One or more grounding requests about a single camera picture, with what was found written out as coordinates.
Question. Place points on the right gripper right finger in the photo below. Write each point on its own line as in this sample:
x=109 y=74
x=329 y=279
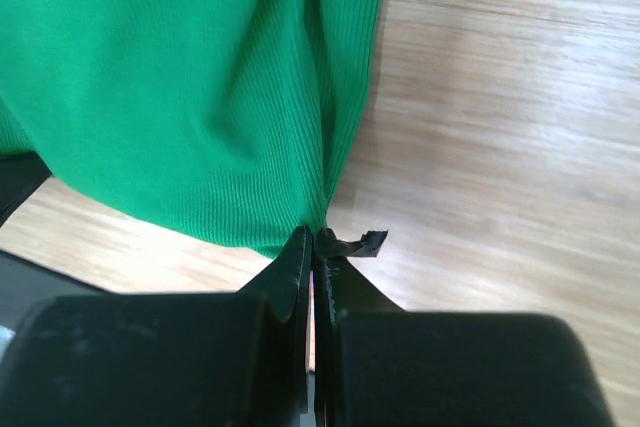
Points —
x=339 y=288

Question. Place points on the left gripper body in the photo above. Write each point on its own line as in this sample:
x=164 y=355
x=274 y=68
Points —
x=20 y=176

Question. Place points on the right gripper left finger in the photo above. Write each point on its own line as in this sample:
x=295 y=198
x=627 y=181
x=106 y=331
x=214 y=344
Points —
x=279 y=387

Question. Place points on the green tank top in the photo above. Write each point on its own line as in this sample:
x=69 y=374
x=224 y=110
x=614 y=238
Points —
x=227 y=120

